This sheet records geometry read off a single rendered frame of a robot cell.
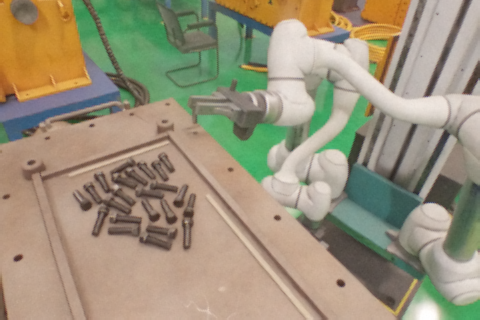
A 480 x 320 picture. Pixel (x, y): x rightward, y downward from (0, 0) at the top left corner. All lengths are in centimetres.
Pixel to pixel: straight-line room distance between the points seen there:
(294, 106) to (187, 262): 52
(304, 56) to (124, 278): 68
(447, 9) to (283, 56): 73
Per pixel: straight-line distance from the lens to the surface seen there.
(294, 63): 92
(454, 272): 143
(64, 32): 266
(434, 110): 111
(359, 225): 175
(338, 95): 128
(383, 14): 674
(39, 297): 59
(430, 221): 154
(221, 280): 55
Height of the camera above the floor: 183
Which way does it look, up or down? 37 degrees down
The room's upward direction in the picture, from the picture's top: 4 degrees clockwise
